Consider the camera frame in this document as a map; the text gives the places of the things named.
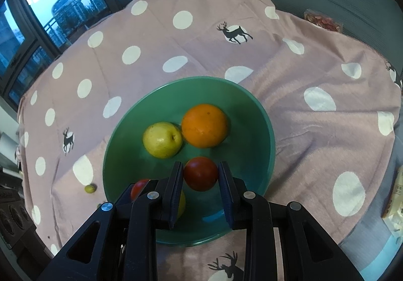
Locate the black appliance with round knobs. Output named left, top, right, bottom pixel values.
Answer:
left=0, top=168, right=38, bottom=256

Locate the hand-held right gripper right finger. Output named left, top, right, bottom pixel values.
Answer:
left=218, top=160, right=366, bottom=281

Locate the orange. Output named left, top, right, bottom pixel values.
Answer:
left=181, top=104, right=229, bottom=148

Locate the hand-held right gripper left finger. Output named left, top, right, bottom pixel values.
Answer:
left=36, top=161, right=185, bottom=281

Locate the beige snack packet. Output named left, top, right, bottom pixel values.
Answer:
left=381, top=164, right=403, bottom=219

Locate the green bowl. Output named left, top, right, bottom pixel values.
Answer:
left=102, top=76, right=277, bottom=248

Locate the red tomato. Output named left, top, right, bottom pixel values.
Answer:
left=183, top=157, right=219, bottom=192
left=130, top=178, right=151, bottom=201

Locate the yellow pear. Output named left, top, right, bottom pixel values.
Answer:
left=143, top=122, right=183, bottom=159

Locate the clear snack packet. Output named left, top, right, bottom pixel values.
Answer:
left=304, top=9, right=343, bottom=33

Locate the yellow lemon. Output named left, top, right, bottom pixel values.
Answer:
left=176, top=190, right=187, bottom=220

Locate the light blue bed sheet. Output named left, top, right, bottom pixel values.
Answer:
left=338, top=155, right=403, bottom=281

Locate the pink polka dot blanket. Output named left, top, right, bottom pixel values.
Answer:
left=17, top=0, right=403, bottom=281

